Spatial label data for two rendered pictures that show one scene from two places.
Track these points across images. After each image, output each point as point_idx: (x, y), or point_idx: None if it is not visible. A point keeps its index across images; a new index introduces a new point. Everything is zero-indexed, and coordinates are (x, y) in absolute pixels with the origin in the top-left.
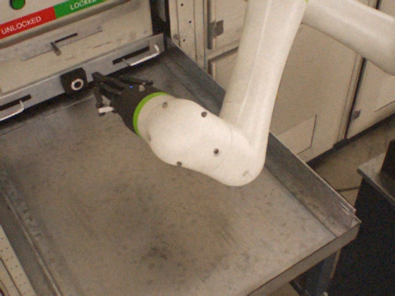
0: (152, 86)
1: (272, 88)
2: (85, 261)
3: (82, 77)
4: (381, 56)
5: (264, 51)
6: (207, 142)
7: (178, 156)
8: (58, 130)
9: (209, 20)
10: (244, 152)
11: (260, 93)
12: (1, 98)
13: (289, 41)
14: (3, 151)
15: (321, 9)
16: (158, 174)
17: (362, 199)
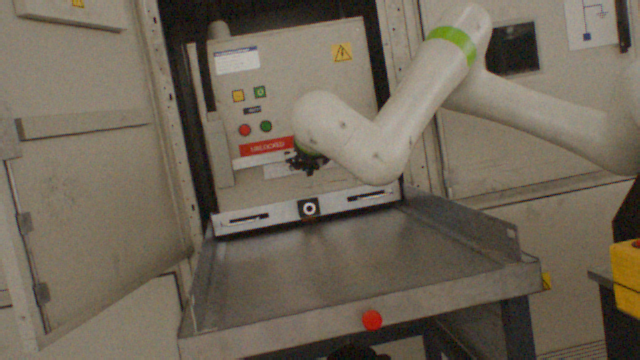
0: None
1: (417, 102)
2: (243, 283)
3: (315, 202)
4: (594, 143)
5: (413, 77)
6: (333, 112)
7: (305, 122)
8: (280, 237)
9: (442, 168)
10: (374, 134)
11: (403, 102)
12: (243, 210)
13: (441, 74)
14: (230, 246)
15: (516, 101)
16: (345, 248)
17: (607, 322)
